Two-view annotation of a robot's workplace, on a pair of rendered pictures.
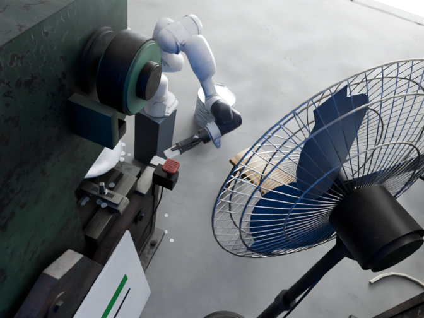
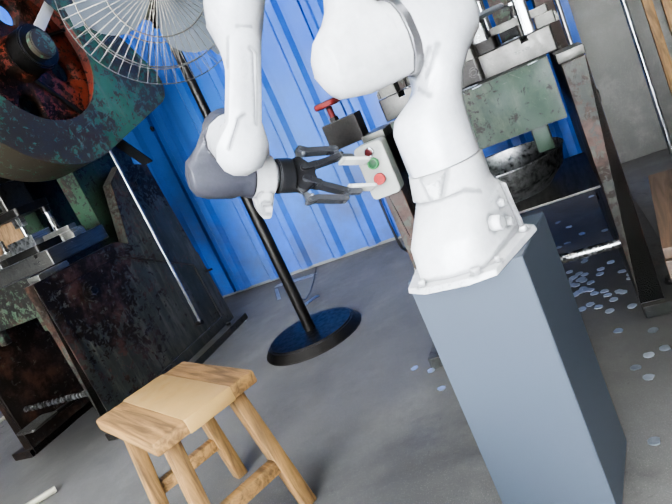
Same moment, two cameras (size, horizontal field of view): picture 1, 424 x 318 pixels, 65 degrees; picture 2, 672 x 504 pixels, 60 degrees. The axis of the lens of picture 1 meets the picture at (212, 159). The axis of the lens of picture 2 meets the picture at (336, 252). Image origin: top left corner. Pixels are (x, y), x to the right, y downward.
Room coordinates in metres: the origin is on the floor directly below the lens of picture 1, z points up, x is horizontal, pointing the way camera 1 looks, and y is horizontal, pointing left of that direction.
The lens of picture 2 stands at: (2.35, 0.45, 0.73)
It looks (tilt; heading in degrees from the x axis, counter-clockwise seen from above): 12 degrees down; 196
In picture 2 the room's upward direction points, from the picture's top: 24 degrees counter-clockwise
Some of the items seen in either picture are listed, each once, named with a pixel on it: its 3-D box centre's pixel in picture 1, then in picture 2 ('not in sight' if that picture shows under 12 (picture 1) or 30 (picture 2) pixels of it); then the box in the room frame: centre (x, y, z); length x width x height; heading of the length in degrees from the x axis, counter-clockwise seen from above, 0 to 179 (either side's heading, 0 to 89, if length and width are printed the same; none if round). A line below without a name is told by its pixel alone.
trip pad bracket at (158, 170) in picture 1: (164, 183); (354, 149); (0.84, 0.17, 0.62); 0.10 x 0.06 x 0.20; 82
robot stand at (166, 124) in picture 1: (154, 134); (525, 368); (1.46, 0.40, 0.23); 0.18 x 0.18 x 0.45; 71
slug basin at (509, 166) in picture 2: not in sight; (507, 178); (0.65, 0.51, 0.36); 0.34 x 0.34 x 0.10
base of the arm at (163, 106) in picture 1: (161, 96); (453, 214); (1.50, 0.39, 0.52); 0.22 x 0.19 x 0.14; 161
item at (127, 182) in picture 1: (67, 187); (468, 72); (0.65, 0.51, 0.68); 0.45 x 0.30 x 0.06; 82
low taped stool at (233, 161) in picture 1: (255, 184); (205, 459); (1.35, -0.31, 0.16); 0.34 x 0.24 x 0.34; 53
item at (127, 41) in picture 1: (116, 80); not in sight; (0.60, 0.27, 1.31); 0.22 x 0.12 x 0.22; 172
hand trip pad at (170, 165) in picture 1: (170, 170); (331, 114); (0.84, 0.15, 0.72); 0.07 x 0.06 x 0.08; 172
